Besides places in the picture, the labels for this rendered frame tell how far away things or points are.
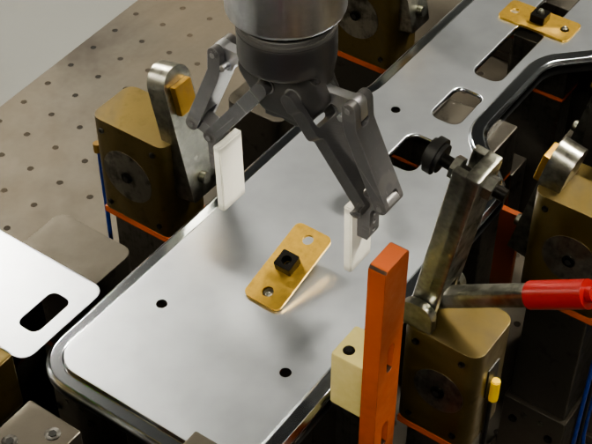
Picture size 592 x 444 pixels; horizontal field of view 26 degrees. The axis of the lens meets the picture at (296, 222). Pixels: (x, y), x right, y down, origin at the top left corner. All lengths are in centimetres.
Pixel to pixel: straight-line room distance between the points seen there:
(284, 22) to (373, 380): 26
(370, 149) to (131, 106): 34
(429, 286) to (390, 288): 13
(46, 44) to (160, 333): 209
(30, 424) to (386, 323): 26
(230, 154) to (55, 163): 67
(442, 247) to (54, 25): 231
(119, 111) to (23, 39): 194
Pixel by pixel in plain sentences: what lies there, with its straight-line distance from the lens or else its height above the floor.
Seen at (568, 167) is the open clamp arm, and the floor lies 110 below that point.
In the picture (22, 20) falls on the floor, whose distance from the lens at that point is 322.
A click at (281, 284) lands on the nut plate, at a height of 101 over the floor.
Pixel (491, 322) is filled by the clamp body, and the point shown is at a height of 105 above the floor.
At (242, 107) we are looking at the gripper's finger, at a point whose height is 118.
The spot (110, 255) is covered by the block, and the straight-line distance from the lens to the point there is 117.
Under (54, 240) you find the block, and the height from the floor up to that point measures 98.
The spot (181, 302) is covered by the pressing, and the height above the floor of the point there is 100.
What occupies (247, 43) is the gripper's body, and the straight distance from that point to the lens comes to 92.
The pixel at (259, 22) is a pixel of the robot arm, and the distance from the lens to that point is 89.
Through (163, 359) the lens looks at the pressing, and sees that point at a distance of 106.
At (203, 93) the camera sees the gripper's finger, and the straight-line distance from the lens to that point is 103.
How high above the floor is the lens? 181
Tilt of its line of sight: 44 degrees down
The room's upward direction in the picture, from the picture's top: straight up
